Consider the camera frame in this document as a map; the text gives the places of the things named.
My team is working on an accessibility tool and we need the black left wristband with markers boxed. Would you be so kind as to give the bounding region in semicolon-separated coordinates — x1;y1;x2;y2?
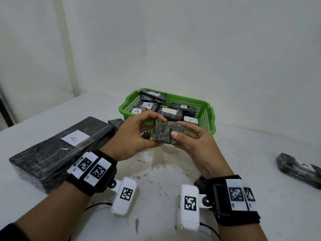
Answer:
66;150;118;196

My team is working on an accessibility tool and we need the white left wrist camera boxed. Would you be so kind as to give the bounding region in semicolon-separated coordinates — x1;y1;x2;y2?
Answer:
109;177;138;217

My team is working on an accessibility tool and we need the green plastic mesh basket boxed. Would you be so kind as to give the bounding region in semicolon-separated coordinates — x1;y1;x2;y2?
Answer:
118;88;216;135

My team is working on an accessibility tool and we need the person's left hand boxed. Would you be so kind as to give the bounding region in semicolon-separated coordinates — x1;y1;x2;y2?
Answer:
100;110;167;162

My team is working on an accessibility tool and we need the black packet placed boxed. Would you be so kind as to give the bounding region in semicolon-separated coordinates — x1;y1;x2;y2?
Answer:
276;153;321;190

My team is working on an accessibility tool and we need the person's left forearm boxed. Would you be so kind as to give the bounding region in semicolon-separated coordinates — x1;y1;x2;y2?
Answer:
0;183;92;241

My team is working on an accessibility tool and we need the black packet labelled A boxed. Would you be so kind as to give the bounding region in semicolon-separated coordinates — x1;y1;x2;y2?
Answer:
139;101;161;113

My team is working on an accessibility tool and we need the black wristband with markers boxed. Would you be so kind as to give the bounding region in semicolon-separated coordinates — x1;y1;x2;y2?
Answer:
208;175;261;226
66;150;118;196

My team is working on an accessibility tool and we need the black right wristband with markers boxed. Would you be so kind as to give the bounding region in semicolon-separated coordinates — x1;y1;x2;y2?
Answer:
208;175;261;226

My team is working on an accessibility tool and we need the long black packet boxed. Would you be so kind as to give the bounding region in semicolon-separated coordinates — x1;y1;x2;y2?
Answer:
171;103;197;117

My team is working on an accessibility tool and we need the pile of black packets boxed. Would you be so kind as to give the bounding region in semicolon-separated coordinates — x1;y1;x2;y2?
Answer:
9;116;209;195

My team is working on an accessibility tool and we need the black left camera cable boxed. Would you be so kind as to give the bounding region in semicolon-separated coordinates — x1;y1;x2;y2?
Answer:
84;203;113;213

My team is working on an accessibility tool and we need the black packet labelled B near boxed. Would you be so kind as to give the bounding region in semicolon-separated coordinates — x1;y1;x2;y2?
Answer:
199;222;221;240

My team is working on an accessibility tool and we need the person's right hand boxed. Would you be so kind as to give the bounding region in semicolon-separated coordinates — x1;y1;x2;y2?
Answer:
170;121;234;180

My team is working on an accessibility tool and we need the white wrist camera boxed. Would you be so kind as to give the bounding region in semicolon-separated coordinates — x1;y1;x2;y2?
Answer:
175;184;214;231
109;177;138;217

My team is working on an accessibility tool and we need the small marbled packet labelled A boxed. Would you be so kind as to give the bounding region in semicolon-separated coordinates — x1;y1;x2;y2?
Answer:
153;119;185;145

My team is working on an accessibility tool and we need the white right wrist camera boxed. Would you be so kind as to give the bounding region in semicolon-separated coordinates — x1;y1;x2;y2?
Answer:
175;184;214;231

